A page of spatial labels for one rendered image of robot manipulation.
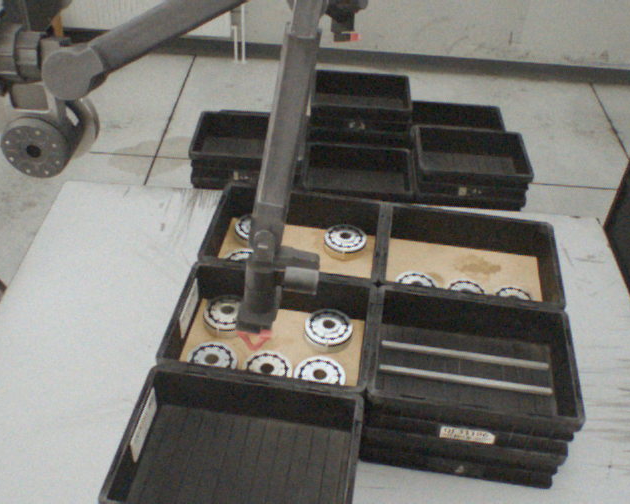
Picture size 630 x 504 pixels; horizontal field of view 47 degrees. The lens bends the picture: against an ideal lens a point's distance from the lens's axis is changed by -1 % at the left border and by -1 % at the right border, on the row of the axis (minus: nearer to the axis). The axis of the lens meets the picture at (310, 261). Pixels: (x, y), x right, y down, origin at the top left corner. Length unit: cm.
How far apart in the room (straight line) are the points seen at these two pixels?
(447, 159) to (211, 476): 178
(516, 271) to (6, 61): 121
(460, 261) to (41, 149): 99
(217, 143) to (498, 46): 227
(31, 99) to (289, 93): 64
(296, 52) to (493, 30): 344
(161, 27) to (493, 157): 191
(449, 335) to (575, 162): 244
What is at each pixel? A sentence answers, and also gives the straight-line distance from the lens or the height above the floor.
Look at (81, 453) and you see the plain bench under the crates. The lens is 157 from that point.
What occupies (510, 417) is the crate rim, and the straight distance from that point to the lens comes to 137.
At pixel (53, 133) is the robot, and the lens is 157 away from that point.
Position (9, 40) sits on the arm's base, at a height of 148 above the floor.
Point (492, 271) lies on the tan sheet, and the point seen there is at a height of 83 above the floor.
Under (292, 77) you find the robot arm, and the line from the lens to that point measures 114.
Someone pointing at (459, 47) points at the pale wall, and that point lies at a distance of 454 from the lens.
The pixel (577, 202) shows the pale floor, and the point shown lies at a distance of 364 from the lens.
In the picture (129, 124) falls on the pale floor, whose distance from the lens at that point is 391.
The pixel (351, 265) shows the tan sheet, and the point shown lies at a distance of 173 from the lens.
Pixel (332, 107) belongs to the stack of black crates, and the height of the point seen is 58.
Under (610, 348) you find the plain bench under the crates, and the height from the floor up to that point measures 70.
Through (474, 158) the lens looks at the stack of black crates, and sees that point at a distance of 284.
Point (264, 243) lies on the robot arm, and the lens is 121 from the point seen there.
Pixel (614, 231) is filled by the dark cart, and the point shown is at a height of 20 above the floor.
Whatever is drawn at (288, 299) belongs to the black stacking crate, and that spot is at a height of 86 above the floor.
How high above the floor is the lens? 197
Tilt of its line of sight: 41 degrees down
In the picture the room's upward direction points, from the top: 4 degrees clockwise
